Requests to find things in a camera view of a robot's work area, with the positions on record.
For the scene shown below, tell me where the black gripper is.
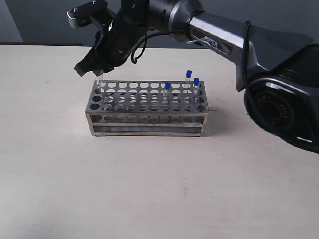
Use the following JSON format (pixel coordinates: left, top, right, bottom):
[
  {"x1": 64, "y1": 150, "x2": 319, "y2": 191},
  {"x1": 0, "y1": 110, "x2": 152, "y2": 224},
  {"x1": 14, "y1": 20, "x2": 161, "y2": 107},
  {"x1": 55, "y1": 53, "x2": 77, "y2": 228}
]
[{"x1": 74, "y1": 0, "x2": 150, "y2": 77}]

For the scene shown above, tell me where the blue-capped tube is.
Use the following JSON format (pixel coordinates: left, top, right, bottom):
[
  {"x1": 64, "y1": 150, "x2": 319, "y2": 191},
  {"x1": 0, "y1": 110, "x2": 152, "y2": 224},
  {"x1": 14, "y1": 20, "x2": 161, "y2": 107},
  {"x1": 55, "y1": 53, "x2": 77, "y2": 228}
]
[
  {"x1": 96, "y1": 74, "x2": 103, "y2": 94},
  {"x1": 162, "y1": 82, "x2": 171, "y2": 111},
  {"x1": 184, "y1": 70, "x2": 192, "y2": 95}
]

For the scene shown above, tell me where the blue-capped tube edge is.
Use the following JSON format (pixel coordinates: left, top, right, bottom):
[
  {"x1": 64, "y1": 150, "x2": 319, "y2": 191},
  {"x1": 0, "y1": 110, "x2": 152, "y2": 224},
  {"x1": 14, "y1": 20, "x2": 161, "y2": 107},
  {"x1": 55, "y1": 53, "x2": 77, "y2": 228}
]
[{"x1": 193, "y1": 78, "x2": 200, "y2": 103}]

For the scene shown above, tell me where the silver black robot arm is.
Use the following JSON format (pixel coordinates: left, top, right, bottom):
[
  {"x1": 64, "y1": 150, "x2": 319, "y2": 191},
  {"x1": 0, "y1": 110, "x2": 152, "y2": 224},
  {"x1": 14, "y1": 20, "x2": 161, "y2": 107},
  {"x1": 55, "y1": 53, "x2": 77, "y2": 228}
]
[{"x1": 67, "y1": 0, "x2": 319, "y2": 153}]

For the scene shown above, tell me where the stainless steel test tube rack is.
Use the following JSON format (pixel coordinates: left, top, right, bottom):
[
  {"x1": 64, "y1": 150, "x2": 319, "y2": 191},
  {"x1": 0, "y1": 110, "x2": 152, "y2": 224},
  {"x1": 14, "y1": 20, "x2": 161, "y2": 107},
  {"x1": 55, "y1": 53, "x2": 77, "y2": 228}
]
[{"x1": 85, "y1": 80, "x2": 209, "y2": 137}]

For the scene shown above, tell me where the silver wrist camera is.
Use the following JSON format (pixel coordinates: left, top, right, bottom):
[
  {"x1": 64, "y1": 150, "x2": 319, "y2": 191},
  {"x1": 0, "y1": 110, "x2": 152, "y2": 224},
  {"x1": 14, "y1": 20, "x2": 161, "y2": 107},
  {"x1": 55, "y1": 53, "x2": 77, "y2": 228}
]
[{"x1": 67, "y1": 0, "x2": 108, "y2": 29}]

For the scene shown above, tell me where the black cable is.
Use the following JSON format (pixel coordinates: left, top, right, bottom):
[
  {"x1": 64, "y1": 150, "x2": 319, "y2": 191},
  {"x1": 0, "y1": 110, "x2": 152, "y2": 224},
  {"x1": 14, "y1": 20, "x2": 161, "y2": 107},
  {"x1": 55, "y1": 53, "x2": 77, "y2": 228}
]
[{"x1": 130, "y1": 31, "x2": 180, "y2": 65}]

